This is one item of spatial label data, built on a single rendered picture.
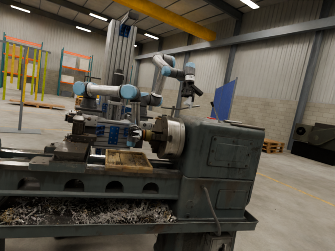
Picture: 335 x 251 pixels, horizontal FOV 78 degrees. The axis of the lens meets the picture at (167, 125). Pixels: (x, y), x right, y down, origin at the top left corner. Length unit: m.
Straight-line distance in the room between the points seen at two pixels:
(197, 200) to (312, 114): 10.32
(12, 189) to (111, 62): 1.36
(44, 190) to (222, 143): 1.15
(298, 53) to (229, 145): 11.28
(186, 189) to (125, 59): 1.41
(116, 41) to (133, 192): 1.46
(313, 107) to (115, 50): 10.32
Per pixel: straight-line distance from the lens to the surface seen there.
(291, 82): 12.28
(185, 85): 1.57
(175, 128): 1.40
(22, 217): 1.55
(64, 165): 1.29
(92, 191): 1.42
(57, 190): 1.44
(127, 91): 1.66
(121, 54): 2.22
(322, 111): 11.45
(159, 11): 13.44
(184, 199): 1.51
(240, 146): 1.56
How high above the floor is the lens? 1.35
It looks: 7 degrees down
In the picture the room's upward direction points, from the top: 10 degrees clockwise
